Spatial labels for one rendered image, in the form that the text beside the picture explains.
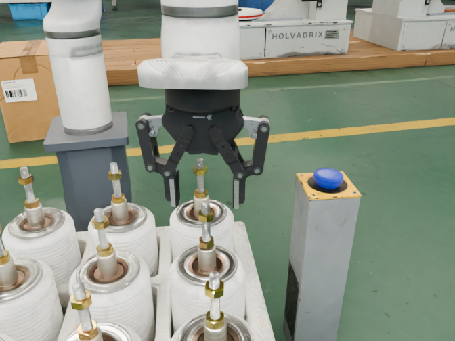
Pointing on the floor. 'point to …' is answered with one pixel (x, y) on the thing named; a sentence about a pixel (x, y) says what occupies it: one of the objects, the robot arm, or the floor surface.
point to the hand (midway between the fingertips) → (205, 194)
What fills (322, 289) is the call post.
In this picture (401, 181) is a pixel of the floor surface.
